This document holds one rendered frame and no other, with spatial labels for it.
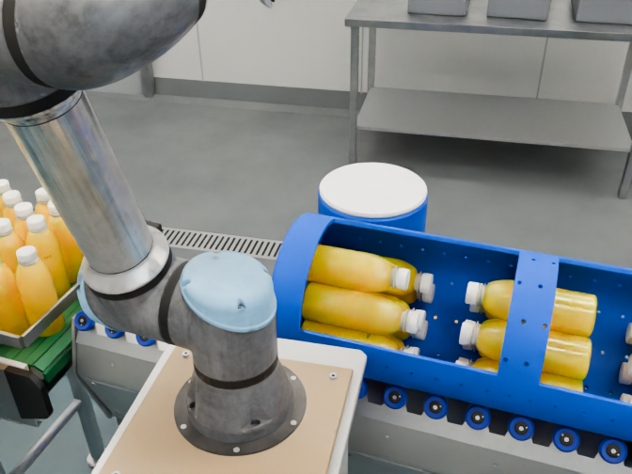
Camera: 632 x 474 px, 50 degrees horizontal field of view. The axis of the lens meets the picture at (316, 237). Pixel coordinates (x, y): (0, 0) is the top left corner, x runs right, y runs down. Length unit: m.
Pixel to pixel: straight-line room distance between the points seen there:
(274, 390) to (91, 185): 0.37
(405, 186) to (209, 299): 1.03
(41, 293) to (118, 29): 1.01
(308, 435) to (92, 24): 0.61
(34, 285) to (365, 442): 0.75
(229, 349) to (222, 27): 4.14
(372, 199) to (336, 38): 3.05
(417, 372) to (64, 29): 0.81
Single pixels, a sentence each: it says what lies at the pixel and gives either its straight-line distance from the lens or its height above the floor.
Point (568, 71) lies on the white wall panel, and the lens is 4.69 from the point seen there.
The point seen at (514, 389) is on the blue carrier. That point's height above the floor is 1.09.
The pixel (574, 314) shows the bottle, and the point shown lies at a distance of 1.19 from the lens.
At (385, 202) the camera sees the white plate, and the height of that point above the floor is 1.04.
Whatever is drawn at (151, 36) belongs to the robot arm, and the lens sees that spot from 0.62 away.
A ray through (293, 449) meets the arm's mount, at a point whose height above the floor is 1.16.
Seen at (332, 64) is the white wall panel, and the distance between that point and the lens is 4.76.
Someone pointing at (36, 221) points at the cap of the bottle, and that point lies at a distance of 1.63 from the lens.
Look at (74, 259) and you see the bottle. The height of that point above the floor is 0.97.
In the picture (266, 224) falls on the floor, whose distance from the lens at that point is 3.57.
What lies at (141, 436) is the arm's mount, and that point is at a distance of 1.00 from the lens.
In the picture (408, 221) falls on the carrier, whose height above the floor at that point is 1.00.
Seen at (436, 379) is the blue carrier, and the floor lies 1.06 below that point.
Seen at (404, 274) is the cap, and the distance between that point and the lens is 1.22.
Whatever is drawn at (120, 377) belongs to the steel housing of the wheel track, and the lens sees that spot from 1.54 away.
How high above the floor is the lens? 1.90
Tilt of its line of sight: 33 degrees down
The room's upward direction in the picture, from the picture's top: 1 degrees counter-clockwise
